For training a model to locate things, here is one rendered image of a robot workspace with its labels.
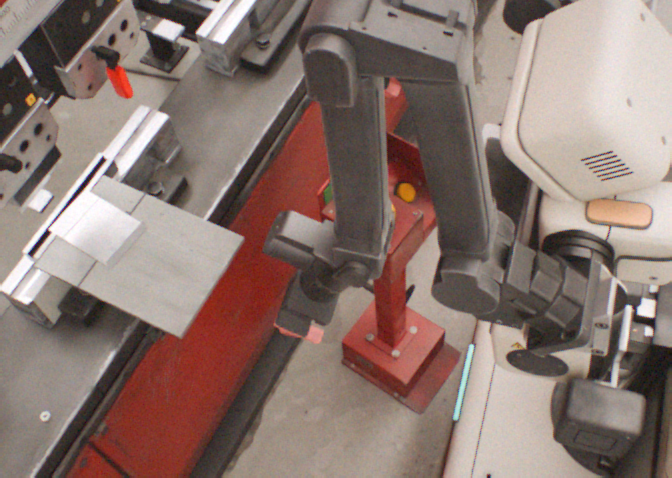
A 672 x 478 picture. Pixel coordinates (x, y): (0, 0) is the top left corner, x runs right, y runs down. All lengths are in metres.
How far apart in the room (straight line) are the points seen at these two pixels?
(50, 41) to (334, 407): 1.34
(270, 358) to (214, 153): 0.83
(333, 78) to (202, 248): 0.65
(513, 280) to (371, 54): 0.37
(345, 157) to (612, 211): 0.36
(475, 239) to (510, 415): 1.07
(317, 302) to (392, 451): 1.08
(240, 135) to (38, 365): 0.52
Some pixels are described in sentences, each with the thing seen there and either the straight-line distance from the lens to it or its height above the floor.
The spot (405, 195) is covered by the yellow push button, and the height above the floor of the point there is 0.73.
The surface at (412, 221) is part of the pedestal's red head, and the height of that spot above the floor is 0.78.
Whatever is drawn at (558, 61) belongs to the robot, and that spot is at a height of 1.35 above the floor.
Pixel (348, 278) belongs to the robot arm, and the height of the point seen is 1.21.
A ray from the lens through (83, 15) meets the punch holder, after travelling 1.22.
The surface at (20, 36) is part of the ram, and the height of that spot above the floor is 1.35.
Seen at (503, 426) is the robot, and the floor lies 0.28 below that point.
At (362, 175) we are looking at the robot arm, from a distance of 0.86.
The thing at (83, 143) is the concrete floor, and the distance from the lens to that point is 2.79.
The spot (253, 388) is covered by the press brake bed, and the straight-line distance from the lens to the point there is 2.22.
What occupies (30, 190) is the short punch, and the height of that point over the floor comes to 1.11.
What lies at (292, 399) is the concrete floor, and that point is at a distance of 2.25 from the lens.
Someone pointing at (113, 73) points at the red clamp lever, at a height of 1.21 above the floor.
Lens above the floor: 2.12
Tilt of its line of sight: 60 degrees down
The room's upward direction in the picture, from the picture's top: 8 degrees counter-clockwise
